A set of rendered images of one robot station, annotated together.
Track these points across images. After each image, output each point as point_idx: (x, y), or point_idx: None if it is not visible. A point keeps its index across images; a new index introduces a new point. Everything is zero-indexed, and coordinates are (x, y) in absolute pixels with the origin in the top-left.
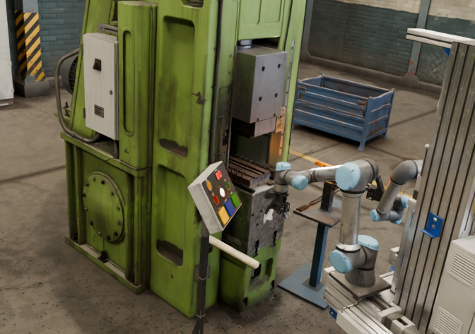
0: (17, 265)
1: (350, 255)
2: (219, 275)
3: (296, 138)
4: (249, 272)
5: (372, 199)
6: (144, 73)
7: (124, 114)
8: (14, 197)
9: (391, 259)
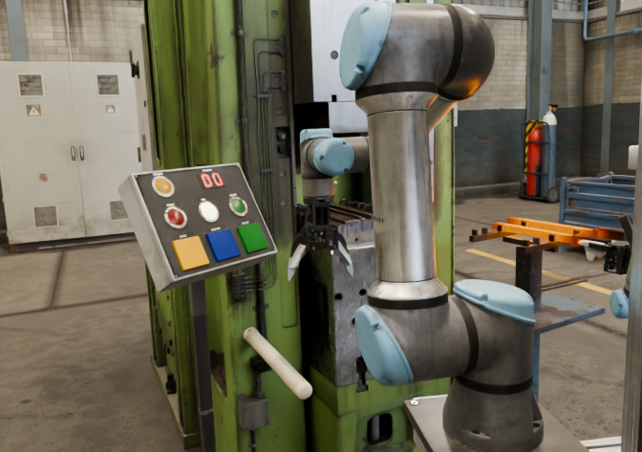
0: (67, 386)
1: (397, 320)
2: (311, 428)
3: (566, 261)
4: (353, 424)
5: (618, 271)
6: (166, 53)
7: (158, 133)
8: (139, 311)
9: None
